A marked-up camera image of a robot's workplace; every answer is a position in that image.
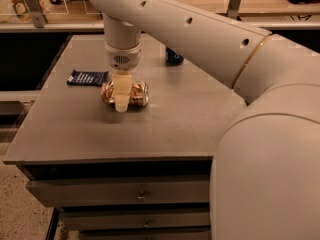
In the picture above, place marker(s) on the orange printed bag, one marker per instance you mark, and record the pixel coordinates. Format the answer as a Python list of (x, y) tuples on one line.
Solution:
[(16, 11)]

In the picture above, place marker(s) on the left metal bracket post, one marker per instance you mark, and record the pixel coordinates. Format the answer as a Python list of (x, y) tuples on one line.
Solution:
[(38, 17)]

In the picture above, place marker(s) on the metal bracket post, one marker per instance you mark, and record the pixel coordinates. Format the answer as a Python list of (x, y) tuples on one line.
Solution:
[(38, 17), (233, 9)]

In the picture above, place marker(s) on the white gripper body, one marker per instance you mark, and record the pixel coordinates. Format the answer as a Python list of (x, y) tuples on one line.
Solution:
[(122, 59)]

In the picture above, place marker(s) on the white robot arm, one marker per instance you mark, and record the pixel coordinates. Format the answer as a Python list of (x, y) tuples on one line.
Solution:
[(265, 179)]

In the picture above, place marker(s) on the grey drawer cabinet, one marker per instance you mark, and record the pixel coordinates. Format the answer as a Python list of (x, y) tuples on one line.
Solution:
[(90, 162)]

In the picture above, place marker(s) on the blue soda can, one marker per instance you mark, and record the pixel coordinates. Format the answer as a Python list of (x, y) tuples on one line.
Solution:
[(172, 58)]

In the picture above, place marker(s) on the drawer knob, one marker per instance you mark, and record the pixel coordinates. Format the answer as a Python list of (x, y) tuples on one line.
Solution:
[(146, 224), (141, 197)]

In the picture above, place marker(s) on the top drawer knob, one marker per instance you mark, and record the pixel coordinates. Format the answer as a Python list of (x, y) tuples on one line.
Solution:
[(141, 197)]

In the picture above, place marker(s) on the right metal bracket post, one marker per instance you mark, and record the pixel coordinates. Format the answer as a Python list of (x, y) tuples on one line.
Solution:
[(233, 9)]

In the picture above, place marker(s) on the dark blue snack bar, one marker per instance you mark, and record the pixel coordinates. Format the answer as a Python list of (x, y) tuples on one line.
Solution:
[(87, 78)]

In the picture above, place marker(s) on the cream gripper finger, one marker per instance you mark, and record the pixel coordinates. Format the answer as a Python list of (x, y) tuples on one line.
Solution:
[(122, 84)]

